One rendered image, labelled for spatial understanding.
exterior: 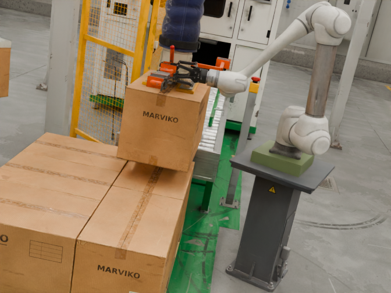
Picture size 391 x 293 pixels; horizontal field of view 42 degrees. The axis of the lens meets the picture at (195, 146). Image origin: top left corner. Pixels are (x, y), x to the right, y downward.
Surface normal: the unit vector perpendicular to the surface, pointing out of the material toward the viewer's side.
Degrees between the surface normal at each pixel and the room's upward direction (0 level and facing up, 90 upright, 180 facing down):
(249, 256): 90
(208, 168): 90
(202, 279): 0
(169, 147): 89
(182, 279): 0
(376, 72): 89
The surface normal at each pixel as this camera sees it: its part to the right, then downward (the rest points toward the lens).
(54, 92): -0.11, 0.32
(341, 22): 0.33, 0.26
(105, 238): 0.17, -0.93
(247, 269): -0.46, 0.22
